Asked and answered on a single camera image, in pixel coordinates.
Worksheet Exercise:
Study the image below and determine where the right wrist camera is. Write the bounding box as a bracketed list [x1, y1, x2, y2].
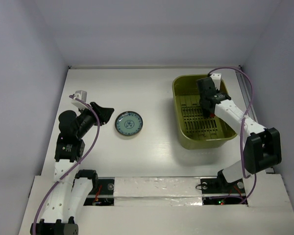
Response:
[208, 73, 221, 90]

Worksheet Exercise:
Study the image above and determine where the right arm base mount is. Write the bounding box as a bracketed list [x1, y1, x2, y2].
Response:
[196, 178, 246, 206]

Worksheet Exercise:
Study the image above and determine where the silver foil tape strip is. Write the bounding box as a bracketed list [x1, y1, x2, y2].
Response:
[113, 177, 202, 207]

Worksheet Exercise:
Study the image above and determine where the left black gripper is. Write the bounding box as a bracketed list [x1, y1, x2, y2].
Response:
[75, 101, 113, 138]

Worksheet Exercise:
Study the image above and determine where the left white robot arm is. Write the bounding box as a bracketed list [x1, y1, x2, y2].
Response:
[30, 100, 114, 235]

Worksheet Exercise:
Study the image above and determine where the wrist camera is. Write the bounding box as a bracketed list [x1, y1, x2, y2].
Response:
[208, 73, 221, 90]
[69, 90, 87, 109]

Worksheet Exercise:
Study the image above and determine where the olive green dish rack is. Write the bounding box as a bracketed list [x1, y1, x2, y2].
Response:
[172, 74, 237, 150]

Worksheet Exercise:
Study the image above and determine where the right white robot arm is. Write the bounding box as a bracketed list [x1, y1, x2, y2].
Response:
[196, 77, 282, 192]

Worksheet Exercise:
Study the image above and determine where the blue white patterned plate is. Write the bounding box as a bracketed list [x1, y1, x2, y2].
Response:
[115, 111, 143, 137]

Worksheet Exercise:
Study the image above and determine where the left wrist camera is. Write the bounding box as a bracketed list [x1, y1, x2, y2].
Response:
[69, 90, 87, 109]

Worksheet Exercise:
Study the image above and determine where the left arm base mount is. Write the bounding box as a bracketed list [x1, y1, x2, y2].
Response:
[84, 177, 115, 206]

